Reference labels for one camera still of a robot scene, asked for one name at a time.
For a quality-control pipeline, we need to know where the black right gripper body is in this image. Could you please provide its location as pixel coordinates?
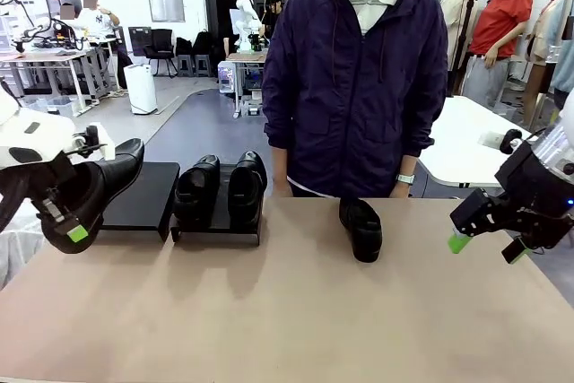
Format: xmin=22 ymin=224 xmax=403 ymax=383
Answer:
xmin=495 ymin=143 xmax=574 ymax=249

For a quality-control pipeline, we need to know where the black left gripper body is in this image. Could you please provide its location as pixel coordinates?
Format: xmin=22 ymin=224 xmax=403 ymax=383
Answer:
xmin=20 ymin=152 xmax=77 ymax=203

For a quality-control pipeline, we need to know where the black leather shoe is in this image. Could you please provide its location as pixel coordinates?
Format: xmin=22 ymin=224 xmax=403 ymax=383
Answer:
xmin=173 ymin=153 xmax=222 ymax=231
xmin=39 ymin=138 xmax=145 ymax=255
xmin=338 ymin=196 xmax=384 ymax=264
xmin=227 ymin=150 xmax=269 ymax=230

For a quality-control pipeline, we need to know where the person's left forearm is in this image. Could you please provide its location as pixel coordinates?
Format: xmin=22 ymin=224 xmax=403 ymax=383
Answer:
xmin=394 ymin=131 xmax=437 ymax=178

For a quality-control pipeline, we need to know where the person's right forearm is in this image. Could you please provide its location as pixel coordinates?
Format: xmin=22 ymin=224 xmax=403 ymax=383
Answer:
xmin=264 ymin=131 xmax=292 ymax=177

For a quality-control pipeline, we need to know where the black shoe stand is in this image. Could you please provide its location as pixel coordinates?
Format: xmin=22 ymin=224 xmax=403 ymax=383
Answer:
xmin=169 ymin=162 xmax=264 ymax=248
xmin=96 ymin=161 xmax=181 ymax=243

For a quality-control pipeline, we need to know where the person's right hand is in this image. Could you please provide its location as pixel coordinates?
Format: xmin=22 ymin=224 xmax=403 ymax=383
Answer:
xmin=272 ymin=174 xmax=293 ymax=198

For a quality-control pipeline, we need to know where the white plastic cover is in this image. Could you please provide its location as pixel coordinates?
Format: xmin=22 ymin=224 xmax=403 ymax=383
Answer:
xmin=0 ymin=216 xmax=46 ymax=290

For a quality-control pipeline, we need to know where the clear storage box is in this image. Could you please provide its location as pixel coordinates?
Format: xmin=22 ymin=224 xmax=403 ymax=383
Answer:
xmin=26 ymin=95 xmax=77 ymax=119

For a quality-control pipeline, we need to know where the black tripod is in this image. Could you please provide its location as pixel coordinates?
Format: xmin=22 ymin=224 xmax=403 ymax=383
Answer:
xmin=0 ymin=80 xmax=22 ymax=109

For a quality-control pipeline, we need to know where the grey work desk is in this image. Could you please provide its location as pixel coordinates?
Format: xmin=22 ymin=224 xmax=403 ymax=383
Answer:
xmin=0 ymin=50 xmax=113 ymax=118

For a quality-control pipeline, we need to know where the white air purifier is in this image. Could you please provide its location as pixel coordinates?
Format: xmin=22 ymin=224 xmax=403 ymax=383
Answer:
xmin=123 ymin=64 xmax=158 ymax=116

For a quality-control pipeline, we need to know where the seated person in white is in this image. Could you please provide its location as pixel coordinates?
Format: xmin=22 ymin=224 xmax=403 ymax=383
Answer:
xmin=74 ymin=0 xmax=122 ymax=43

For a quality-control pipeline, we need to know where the black monitor panel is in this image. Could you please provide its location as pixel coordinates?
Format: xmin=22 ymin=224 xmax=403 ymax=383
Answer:
xmin=128 ymin=26 xmax=152 ymax=57

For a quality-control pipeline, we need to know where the mannequin with bucket hat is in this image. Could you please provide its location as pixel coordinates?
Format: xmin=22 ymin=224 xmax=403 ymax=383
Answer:
xmin=524 ymin=0 xmax=574 ymax=128

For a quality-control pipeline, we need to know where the black office chair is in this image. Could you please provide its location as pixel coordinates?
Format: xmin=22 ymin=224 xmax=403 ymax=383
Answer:
xmin=143 ymin=28 xmax=178 ymax=77

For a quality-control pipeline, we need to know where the person in purple jacket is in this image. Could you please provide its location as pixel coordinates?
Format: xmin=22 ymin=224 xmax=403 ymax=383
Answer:
xmin=261 ymin=0 xmax=449 ymax=199

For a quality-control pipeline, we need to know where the mannequin in beige coat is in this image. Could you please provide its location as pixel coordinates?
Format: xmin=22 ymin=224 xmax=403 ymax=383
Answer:
xmin=437 ymin=0 xmax=479 ymax=97

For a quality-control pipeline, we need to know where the lit computer case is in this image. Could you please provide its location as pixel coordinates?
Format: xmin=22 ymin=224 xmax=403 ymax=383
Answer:
xmin=217 ymin=61 xmax=238 ymax=95

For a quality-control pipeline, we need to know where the wooden top desk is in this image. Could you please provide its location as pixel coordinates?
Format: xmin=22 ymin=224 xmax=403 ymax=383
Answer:
xmin=226 ymin=51 xmax=265 ymax=119

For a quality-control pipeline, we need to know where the person wearing headset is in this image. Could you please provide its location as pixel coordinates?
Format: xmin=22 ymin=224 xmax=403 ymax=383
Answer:
xmin=264 ymin=0 xmax=284 ymax=39

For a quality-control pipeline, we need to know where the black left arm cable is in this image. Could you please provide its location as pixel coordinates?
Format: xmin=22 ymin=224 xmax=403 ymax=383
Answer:
xmin=0 ymin=167 xmax=35 ymax=231

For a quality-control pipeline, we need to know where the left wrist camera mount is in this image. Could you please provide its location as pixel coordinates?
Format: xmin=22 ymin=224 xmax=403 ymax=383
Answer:
xmin=71 ymin=124 xmax=111 ymax=162

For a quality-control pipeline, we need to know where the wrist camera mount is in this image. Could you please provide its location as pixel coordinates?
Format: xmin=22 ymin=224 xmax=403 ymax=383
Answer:
xmin=71 ymin=124 xmax=111 ymax=162
xmin=479 ymin=129 xmax=526 ymax=155

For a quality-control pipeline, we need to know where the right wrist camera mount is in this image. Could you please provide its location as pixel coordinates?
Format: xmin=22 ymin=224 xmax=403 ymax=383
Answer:
xmin=479 ymin=129 xmax=526 ymax=155

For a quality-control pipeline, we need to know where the black camera stand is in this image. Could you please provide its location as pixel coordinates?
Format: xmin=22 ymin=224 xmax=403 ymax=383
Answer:
xmin=450 ymin=0 xmax=476 ymax=97

